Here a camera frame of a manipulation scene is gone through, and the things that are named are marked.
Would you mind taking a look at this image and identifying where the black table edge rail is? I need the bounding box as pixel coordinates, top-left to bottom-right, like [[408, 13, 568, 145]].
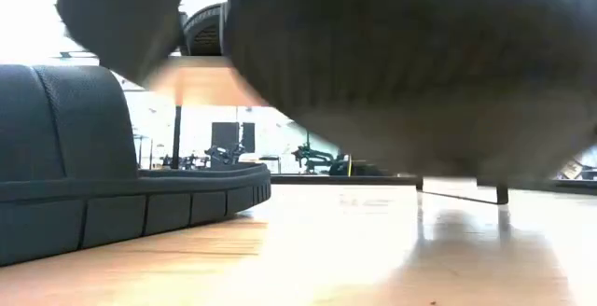
[[270, 174, 597, 196]]

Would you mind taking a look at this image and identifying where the wooden shelf black metal frame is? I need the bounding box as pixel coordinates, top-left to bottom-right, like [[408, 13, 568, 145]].
[[139, 55, 509, 205]]

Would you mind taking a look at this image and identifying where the black partition panel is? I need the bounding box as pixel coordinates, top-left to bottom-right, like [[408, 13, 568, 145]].
[[210, 121, 257, 154]]

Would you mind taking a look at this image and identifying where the black foam slide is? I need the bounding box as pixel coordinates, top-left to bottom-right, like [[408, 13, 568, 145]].
[[55, 0, 597, 187], [180, 2, 226, 58], [0, 63, 272, 268]]

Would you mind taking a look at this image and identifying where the black stool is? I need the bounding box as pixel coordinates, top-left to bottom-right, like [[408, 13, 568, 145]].
[[258, 155, 282, 174]]

